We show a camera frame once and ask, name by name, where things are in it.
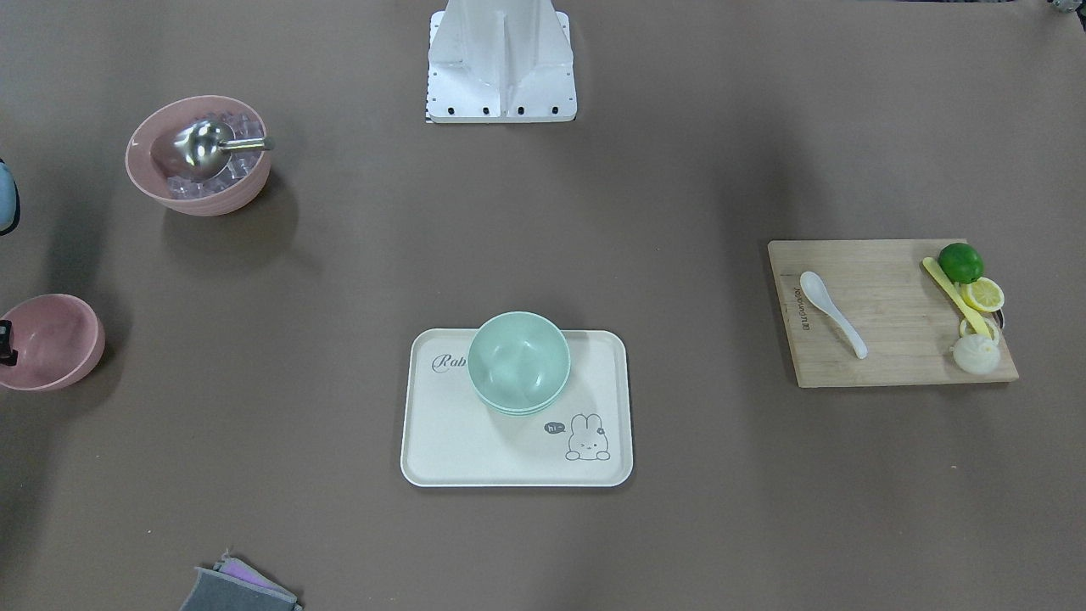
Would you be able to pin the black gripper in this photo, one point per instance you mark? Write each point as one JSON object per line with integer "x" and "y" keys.
{"x": 6, "y": 343}

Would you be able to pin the small pink bowl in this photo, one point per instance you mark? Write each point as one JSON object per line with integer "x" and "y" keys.
{"x": 58, "y": 339}

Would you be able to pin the white ceramic spoon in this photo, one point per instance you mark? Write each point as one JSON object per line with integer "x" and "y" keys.
{"x": 817, "y": 294}

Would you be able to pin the large pink bowl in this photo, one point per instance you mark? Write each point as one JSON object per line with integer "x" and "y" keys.
{"x": 147, "y": 176}

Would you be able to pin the metal ice scoop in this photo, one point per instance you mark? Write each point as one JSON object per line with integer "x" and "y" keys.
{"x": 202, "y": 150}

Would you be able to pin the grey cleaning cloths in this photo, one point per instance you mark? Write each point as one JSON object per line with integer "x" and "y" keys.
{"x": 233, "y": 584}

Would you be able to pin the clear ice cubes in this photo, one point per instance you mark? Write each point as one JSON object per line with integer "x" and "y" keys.
{"x": 239, "y": 165}

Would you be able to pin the cream rabbit tray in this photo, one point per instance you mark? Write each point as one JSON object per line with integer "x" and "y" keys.
{"x": 452, "y": 439}

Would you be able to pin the bamboo cutting board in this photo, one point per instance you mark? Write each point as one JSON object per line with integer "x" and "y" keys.
{"x": 907, "y": 322}

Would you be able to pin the green lime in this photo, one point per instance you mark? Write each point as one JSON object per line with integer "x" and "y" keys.
{"x": 961, "y": 263}

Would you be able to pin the yellow plastic knife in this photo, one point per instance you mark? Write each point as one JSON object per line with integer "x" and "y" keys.
{"x": 973, "y": 318}

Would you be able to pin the white steamed bun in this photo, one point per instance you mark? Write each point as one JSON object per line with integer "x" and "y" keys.
{"x": 976, "y": 354}

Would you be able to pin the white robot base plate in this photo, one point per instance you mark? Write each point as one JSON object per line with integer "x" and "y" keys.
{"x": 500, "y": 62}

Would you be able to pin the lemon ring slice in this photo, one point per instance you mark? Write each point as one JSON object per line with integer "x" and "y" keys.
{"x": 966, "y": 329}

